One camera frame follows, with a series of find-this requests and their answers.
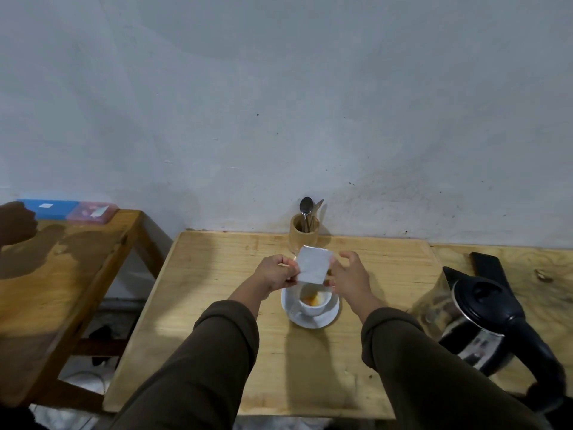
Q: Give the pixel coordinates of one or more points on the person's left hand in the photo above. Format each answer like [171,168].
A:
[275,273]

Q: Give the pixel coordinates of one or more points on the steel black electric kettle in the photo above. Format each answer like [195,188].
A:
[488,304]

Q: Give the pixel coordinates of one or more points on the black phone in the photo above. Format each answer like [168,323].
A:
[488,266]

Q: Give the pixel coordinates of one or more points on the pink plastic box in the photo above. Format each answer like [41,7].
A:
[91,213]

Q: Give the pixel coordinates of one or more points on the white saucer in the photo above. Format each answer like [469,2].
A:
[313,322]

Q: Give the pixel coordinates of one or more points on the person's left forearm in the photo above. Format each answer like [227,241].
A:
[201,371]

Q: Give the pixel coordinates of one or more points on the wooden side table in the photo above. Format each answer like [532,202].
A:
[53,300]

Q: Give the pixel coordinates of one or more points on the person's right hand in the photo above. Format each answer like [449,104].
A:
[351,282]

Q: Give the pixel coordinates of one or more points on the blue plastic box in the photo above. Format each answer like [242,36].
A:
[49,209]

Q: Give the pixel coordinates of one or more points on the bamboo utensil holder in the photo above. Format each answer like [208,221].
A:
[303,239]

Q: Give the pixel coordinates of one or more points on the silver foil sachet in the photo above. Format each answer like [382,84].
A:
[314,264]

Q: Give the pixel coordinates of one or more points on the white cup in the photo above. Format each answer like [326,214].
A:
[315,309]

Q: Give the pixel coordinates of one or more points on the person's right forearm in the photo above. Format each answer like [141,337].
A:
[438,380]

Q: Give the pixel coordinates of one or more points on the black plug adapter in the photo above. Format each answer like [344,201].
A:
[104,344]

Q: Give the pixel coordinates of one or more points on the orange brewed tea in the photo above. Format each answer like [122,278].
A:
[311,300]

